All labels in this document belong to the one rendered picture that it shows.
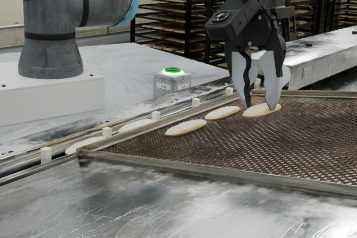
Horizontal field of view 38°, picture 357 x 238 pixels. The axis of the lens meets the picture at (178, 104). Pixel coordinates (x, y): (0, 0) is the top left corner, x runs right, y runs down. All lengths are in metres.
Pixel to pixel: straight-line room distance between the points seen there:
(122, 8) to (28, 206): 0.73
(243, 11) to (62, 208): 0.35
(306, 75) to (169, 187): 0.90
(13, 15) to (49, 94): 5.05
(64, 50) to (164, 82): 0.25
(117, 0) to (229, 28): 0.57
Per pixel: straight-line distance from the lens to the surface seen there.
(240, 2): 0.75
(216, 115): 0.94
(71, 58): 1.23
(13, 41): 6.25
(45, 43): 1.21
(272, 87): 0.78
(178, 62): 1.80
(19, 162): 0.89
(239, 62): 0.80
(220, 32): 0.72
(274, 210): 0.54
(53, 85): 1.18
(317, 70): 1.53
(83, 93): 1.22
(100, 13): 1.24
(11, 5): 6.19
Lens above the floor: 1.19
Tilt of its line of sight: 16 degrees down
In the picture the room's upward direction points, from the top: 2 degrees clockwise
